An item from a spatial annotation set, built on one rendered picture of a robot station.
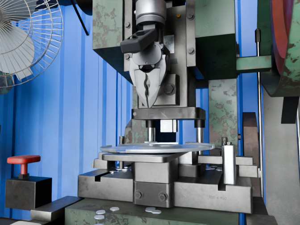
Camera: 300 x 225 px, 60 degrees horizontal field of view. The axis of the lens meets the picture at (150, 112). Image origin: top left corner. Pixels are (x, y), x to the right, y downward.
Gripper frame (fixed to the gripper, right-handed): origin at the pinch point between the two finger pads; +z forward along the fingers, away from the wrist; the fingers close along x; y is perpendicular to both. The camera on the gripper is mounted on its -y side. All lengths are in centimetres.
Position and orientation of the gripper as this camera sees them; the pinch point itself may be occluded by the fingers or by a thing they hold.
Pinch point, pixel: (147, 102)
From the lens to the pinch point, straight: 60.3
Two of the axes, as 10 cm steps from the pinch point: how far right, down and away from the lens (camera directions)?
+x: -9.5, 0.2, 3.2
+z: 0.0, 10.0, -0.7
